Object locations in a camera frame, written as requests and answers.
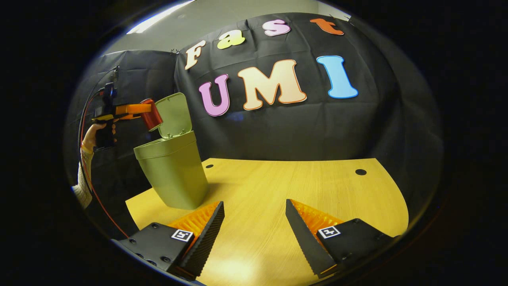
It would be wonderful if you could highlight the wooden desktop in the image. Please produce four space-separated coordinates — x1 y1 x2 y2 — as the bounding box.
125 158 409 286

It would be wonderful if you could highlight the red pop can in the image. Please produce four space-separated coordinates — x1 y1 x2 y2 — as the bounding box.
140 99 164 131

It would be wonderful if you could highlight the black backdrop cloth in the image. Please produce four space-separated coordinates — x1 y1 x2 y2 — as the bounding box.
63 12 443 239

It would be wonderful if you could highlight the red cable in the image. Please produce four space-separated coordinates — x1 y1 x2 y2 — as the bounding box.
79 93 129 239

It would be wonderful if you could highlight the green desktop garbage bin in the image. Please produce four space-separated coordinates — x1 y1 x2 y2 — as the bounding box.
133 93 210 210

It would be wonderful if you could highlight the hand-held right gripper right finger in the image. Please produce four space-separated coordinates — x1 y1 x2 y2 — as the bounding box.
285 199 397 278

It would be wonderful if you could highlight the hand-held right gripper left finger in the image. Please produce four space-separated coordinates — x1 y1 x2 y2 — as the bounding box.
117 201 225 280

